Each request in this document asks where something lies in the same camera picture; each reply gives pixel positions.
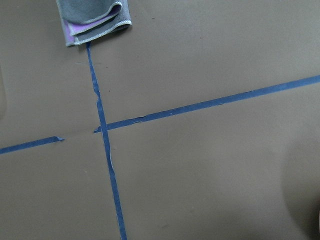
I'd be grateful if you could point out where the grey purple folded cloth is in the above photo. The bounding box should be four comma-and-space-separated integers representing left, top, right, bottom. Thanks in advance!
56, 0, 132, 47

